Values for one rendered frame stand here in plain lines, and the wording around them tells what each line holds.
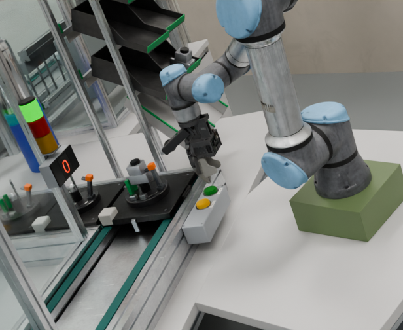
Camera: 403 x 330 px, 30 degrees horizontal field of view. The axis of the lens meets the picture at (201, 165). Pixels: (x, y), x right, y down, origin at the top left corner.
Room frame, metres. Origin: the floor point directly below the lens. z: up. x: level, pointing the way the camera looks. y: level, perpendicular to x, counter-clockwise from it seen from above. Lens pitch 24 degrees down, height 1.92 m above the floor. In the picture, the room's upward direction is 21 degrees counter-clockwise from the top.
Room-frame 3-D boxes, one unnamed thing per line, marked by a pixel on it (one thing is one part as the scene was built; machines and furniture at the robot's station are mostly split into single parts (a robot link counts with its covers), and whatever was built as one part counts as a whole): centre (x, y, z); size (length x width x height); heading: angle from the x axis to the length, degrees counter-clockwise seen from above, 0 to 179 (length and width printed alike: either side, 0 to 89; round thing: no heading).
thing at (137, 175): (2.07, 0.19, 1.06); 0.08 x 0.04 x 0.07; 62
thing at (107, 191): (2.19, 0.41, 1.01); 0.24 x 0.24 x 0.13; 62
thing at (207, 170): (1.93, -0.01, 1.04); 0.06 x 0.03 x 0.09; 62
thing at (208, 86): (1.87, -0.09, 1.30); 0.11 x 0.11 x 0.08; 33
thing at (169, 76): (1.94, -0.02, 1.30); 0.09 x 0.08 x 0.11; 33
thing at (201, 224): (1.89, 0.04, 0.93); 0.21 x 0.07 x 0.06; 152
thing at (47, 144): (1.96, 0.38, 1.28); 0.05 x 0.05 x 0.05
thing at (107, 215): (2.03, 0.32, 0.97); 0.05 x 0.05 x 0.04; 62
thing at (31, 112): (1.96, 0.38, 1.38); 0.05 x 0.05 x 0.05
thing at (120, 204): (2.07, 0.18, 0.96); 0.24 x 0.24 x 0.02; 62
